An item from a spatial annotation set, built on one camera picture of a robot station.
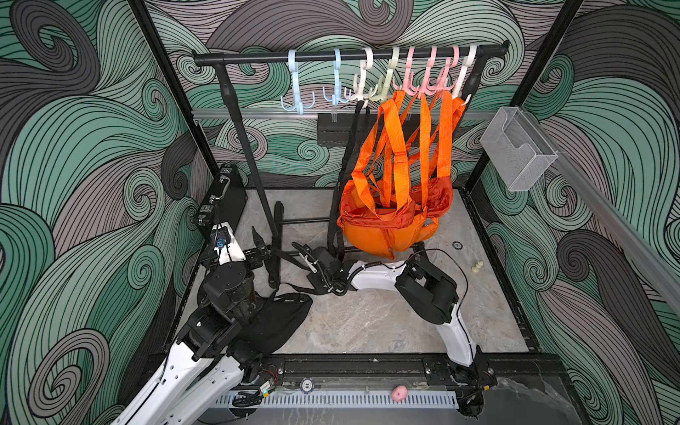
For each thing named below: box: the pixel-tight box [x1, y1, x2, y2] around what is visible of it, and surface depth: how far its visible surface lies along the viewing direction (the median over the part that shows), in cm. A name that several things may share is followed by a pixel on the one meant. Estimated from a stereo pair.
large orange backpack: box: [337, 92, 466, 261], surface depth 71 cm
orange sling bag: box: [451, 96, 467, 134], surface depth 64 cm
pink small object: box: [390, 385, 409, 402], surface depth 70 cm
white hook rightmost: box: [451, 44, 478, 106], surface depth 60 cm
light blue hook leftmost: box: [279, 48, 316, 116], surface depth 57 cm
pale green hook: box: [368, 46, 401, 102], surface depth 61 cm
